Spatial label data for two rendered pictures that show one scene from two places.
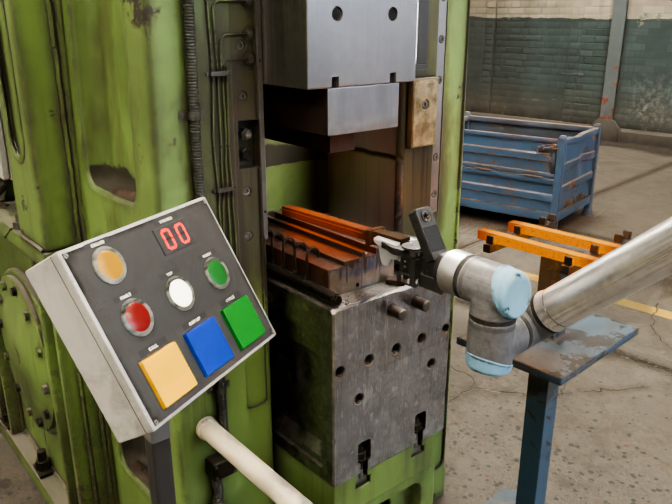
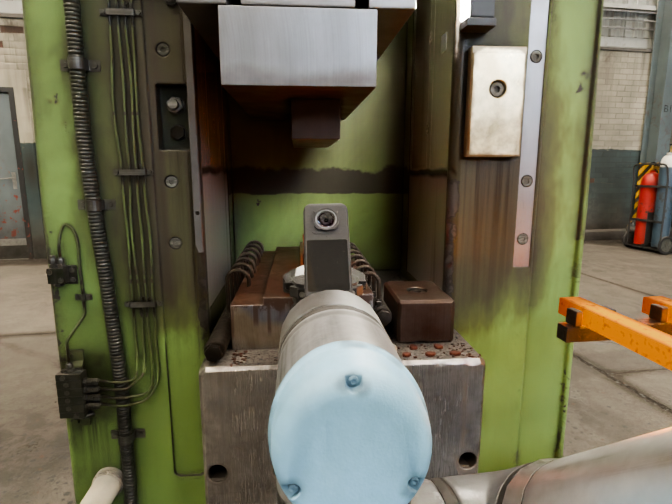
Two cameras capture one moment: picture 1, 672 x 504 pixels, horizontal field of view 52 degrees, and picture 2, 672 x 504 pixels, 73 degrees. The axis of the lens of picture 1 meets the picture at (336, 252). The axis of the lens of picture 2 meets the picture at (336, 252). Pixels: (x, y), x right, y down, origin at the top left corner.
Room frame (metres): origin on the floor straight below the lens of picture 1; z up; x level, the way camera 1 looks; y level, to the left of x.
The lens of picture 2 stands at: (0.98, -0.45, 1.17)
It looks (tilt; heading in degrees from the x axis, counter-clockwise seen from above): 10 degrees down; 35
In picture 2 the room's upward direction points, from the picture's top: straight up
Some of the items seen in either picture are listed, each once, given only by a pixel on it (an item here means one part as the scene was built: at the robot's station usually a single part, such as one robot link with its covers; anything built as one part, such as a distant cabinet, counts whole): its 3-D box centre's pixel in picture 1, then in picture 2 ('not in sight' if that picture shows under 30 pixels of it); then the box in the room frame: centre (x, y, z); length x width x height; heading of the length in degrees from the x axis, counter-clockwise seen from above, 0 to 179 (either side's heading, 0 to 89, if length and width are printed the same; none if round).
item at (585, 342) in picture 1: (548, 335); not in sight; (1.63, -0.56, 0.71); 0.40 x 0.30 x 0.02; 133
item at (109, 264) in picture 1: (109, 265); not in sight; (0.93, 0.33, 1.16); 0.05 x 0.03 x 0.04; 130
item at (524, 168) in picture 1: (505, 168); not in sight; (5.35, -1.34, 0.36); 1.20 x 0.80 x 0.72; 51
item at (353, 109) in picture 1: (303, 99); (298, 78); (1.62, 0.07, 1.32); 0.42 x 0.20 x 0.10; 40
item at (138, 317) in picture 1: (137, 317); not in sight; (0.91, 0.29, 1.09); 0.05 x 0.03 x 0.04; 130
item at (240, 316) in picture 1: (241, 322); not in sight; (1.07, 0.16, 1.01); 0.07 x 0.05 x 0.07; 155
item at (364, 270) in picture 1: (306, 247); (301, 282); (1.62, 0.07, 0.96); 0.42 x 0.20 x 0.09; 40
